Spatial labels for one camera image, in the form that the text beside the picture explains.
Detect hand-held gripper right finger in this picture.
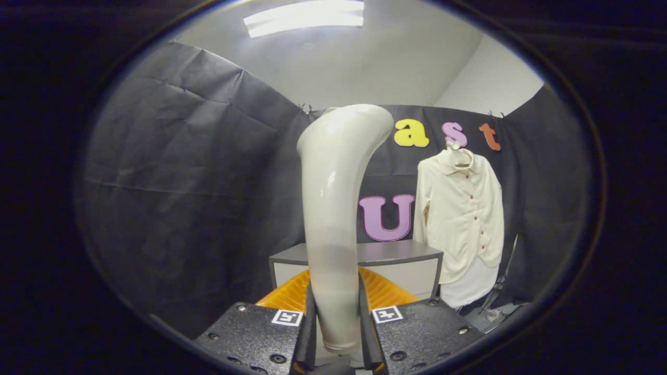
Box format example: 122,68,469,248
357,266,485,374

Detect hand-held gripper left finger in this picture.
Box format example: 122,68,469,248
193,268,317,375

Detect white garment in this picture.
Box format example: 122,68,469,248
440,255,500,309

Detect cream button shirt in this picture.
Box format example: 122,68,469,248
413,148,505,284

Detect white garment steamer head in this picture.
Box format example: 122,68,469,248
297,104,394,357

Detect grey top white cabinet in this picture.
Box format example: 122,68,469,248
269,240,443,300

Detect black backdrop cloth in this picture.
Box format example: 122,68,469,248
78,42,595,339

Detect white plastic hanger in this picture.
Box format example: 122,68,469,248
446,142,473,167

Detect ceiling light panel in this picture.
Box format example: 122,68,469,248
243,0,364,39

